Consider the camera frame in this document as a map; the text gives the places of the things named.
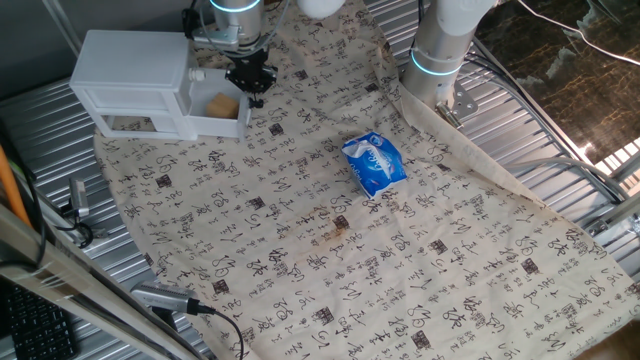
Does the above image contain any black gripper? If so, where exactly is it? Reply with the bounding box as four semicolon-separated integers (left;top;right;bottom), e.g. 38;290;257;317
224;47;279;97

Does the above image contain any light wooden cube block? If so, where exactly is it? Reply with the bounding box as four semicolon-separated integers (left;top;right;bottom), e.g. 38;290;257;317
205;92;241;121

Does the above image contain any white plastic drawer cabinet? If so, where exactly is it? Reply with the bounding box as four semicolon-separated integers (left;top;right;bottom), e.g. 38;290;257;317
68;28;199;142

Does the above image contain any blue tissue pack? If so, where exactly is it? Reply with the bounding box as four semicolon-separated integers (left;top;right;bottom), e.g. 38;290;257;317
341;131;409;201

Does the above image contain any beige calligraphy print cloth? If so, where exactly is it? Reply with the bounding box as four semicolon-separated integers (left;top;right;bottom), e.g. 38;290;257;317
92;0;640;360

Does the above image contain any orange pole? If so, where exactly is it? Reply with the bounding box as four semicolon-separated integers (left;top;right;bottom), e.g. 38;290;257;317
0;144;33;229

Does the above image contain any black keyboard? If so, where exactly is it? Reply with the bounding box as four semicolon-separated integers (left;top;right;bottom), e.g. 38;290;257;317
3;282;79;360

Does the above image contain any grey metal frame post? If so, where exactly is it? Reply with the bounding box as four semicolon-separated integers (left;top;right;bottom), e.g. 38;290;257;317
42;0;84;59

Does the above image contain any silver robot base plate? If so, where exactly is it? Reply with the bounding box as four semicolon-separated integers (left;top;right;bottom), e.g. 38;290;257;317
433;82;480;130

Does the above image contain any large silver camera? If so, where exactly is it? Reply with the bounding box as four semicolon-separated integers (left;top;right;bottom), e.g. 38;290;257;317
130;280;202;317

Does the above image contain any black camera cable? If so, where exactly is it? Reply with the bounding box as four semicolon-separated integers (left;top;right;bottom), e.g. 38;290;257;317
197;303;247;360

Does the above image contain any aluminium frame beam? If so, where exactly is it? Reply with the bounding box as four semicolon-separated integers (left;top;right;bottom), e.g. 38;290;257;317
0;202;204;360

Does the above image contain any thin white cable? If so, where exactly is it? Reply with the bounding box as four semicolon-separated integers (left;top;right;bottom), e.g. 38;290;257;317
517;0;640;67

